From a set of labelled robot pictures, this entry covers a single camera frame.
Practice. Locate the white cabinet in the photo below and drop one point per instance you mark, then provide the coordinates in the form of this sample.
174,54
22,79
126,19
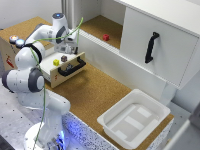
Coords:
110,63

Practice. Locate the purple block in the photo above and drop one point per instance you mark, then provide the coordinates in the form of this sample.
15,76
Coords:
64,58

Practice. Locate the yellow block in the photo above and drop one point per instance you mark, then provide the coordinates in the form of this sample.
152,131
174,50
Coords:
56,62

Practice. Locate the white sliding door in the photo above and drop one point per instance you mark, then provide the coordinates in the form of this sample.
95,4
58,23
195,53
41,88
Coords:
173,50

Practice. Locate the pink block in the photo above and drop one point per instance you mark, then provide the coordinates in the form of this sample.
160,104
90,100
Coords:
106,37

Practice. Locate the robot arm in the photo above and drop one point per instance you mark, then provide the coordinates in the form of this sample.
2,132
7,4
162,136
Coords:
23,80

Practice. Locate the white plastic box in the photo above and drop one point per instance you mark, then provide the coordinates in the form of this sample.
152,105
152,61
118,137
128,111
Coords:
133,116

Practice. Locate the wooden drawer box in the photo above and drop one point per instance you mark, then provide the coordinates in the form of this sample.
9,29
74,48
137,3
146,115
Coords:
23,28

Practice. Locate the blue button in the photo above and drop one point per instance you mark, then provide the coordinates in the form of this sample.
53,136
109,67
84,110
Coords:
20,42

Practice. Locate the red button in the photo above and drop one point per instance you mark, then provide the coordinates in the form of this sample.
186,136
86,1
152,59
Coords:
13,38

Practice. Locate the wooden drawer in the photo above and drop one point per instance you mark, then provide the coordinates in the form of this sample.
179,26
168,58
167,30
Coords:
56,75

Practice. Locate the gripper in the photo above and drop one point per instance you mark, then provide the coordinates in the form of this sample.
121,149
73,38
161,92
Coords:
70,42

